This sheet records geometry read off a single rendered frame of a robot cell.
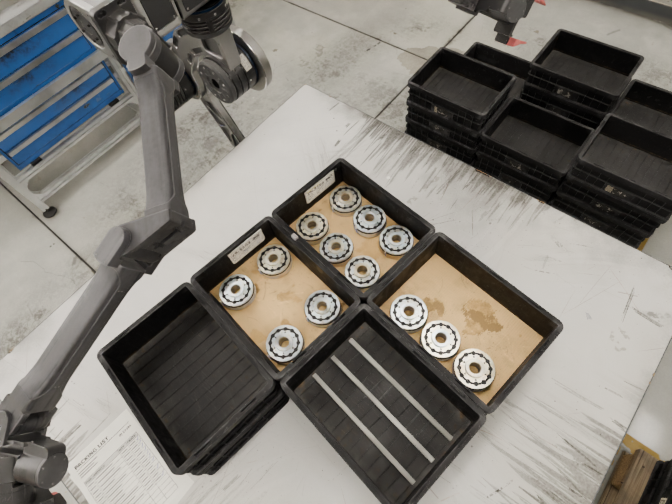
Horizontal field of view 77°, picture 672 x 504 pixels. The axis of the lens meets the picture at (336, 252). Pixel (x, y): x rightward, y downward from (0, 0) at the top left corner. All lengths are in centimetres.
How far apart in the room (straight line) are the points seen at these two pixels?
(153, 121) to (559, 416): 122
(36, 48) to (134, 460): 200
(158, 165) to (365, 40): 271
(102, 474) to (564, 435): 127
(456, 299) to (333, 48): 246
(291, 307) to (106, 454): 67
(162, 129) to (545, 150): 177
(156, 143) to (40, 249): 216
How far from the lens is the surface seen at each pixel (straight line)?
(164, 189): 82
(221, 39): 131
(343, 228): 135
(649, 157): 223
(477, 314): 125
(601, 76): 251
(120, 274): 83
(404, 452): 115
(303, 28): 360
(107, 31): 108
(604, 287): 155
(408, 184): 160
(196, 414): 125
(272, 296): 128
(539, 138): 229
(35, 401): 95
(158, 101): 91
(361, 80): 309
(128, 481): 145
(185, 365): 130
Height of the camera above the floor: 198
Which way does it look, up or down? 61 degrees down
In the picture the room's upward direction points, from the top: 11 degrees counter-clockwise
